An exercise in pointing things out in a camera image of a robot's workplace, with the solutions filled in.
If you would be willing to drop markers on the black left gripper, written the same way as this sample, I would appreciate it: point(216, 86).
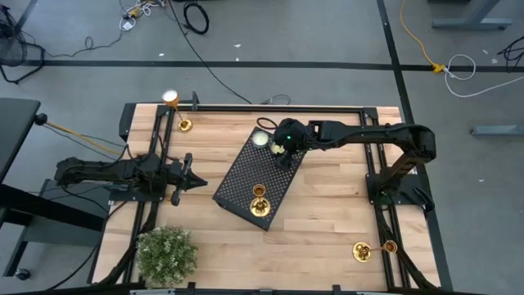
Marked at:
point(176, 178)

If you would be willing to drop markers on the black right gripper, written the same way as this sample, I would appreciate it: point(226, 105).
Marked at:
point(292, 133)

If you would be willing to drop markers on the tall gold candlestick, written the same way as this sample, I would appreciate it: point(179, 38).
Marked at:
point(260, 207)
point(185, 125)
point(362, 252)

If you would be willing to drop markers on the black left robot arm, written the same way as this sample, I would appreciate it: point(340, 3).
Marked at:
point(102, 170)

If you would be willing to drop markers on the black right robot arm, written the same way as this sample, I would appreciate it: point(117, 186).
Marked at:
point(368, 132)

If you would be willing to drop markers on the black perforated metal shelf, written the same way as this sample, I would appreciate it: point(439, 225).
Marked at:
point(249, 176)

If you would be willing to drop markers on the green plant in black pot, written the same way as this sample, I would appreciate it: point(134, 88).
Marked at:
point(165, 256)

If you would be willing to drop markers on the black table edge clamp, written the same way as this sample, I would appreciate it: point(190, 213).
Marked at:
point(336, 289)
point(191, 287)

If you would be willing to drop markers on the grey floor stand base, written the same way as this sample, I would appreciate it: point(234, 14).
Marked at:
point(65, 237)

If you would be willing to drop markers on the white power strip bundle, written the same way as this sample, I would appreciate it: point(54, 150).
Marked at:
point(127, 25)

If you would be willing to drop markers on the black desk top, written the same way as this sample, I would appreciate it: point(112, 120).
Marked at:
point(16, 131)

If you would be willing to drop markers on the black caster wheel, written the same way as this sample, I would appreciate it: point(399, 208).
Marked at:
point(23, 274)

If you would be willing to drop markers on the grey desk foot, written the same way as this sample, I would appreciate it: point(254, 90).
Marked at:
point(499, 130)

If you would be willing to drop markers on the grey desk leg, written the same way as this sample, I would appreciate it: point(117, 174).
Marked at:
point(471, 23)

